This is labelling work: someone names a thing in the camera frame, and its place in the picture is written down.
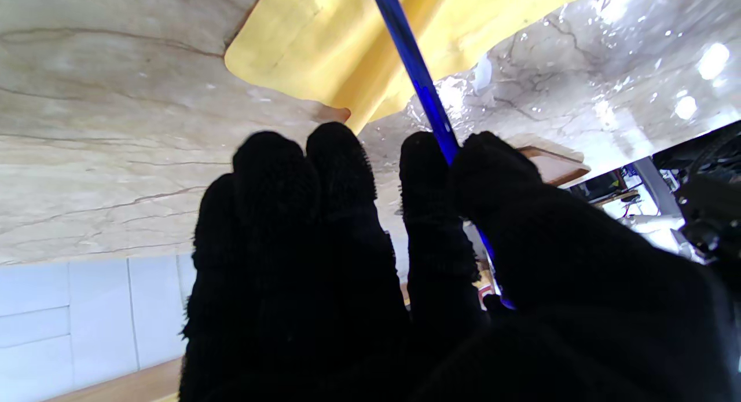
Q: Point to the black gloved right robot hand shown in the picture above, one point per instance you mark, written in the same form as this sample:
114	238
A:
324	286

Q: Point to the yellow microfibre cloth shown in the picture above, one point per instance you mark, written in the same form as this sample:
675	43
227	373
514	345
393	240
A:
312	48

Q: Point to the brown wooden tray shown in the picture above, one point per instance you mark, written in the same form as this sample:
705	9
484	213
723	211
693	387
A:
558	165

